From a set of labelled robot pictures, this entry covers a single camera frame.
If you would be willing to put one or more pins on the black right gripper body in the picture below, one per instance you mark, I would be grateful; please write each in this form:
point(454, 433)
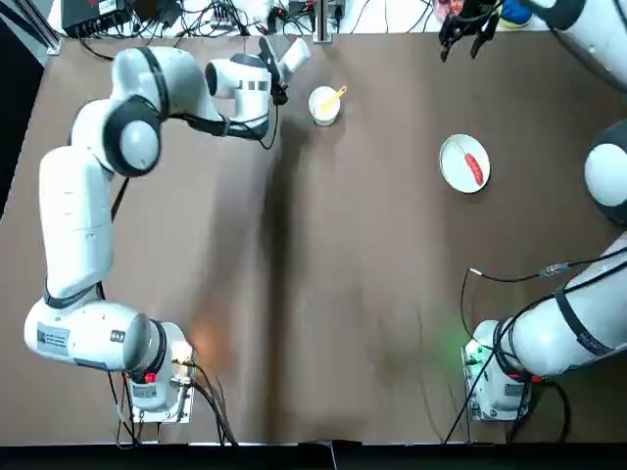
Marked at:
point(480, 9)

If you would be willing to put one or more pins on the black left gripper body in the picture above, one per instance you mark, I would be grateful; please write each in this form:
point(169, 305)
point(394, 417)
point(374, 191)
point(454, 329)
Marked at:
point(280, 90)

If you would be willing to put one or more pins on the white oil pot clear base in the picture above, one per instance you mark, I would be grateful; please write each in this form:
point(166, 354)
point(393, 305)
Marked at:
point(296, 54)

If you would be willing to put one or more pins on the yellow oil brush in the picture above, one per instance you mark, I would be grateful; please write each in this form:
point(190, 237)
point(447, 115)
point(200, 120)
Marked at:
point(333, 99)

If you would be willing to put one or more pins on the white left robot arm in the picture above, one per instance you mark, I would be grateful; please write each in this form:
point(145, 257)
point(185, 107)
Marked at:
point(73, 220)

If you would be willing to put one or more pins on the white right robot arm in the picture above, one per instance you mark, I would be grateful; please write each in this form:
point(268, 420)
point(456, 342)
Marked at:
point(553, 333)

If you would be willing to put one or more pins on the white bowl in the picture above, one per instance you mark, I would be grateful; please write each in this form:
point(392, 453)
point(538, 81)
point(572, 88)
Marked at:
point(316, 100)

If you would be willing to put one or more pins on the pink plate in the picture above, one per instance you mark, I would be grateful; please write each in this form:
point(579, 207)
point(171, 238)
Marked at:
point(437, 12)

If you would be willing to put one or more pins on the red cooked shrimp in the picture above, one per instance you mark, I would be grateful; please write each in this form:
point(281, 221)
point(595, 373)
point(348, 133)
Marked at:
point(448, 6)

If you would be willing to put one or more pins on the yellow plate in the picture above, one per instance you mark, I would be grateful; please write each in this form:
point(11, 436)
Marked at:
point(514, 25)

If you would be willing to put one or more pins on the blue cloth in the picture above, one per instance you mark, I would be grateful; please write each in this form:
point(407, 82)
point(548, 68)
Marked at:
point(516, 10)

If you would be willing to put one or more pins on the grey usb hub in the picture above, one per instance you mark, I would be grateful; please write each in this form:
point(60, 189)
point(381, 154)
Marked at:
point(223, 15)

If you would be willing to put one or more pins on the black power brick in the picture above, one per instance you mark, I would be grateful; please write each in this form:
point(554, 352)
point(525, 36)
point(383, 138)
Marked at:
point(157, 10)

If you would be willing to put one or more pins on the white round plate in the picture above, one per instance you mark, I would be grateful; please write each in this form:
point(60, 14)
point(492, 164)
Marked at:
point(455, 166)

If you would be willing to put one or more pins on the red sausage on skewer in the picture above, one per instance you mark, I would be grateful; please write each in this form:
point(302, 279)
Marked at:
point(474, 169)

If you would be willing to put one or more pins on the black box with red logo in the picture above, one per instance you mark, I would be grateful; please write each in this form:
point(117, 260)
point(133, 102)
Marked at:
point(93, 14)

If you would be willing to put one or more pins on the aluminium upright post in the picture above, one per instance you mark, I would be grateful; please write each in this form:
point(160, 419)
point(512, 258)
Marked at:
point(322, 24)

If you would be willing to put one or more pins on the aluminium frame profile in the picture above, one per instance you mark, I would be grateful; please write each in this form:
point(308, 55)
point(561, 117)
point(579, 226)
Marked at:
point(53, 45)

